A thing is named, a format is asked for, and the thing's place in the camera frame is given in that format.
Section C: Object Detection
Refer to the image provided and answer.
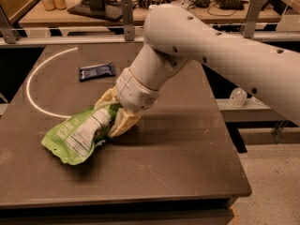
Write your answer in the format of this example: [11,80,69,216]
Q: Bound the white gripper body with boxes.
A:
[115,67,158,111]

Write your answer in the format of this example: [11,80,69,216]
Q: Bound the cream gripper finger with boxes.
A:
[108,108,141,138]
[94,87,120,110]

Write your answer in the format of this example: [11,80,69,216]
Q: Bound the green rice chip bag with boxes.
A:
[41,103,121,165]

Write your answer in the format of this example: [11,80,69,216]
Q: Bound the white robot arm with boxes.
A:
[95,4,300,138]

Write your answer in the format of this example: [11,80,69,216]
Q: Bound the dark blue snack bar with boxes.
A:
[79,63,116,82]

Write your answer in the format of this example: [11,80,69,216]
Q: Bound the black monitor stand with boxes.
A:
[67,0,133,23]

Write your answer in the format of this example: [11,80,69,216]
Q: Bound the white power strip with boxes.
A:
[179,0,194,9]

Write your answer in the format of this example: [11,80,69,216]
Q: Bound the clear sanitizer bottle left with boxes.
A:
[229,87,248,109]

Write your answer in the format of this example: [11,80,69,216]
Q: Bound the black device on desk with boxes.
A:
[218,0,244,10]

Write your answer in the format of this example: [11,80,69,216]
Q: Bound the wooden background desk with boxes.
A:
[19,0,280,27]

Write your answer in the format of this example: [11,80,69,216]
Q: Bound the grey metal rail frame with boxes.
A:
[1,0,300,46]

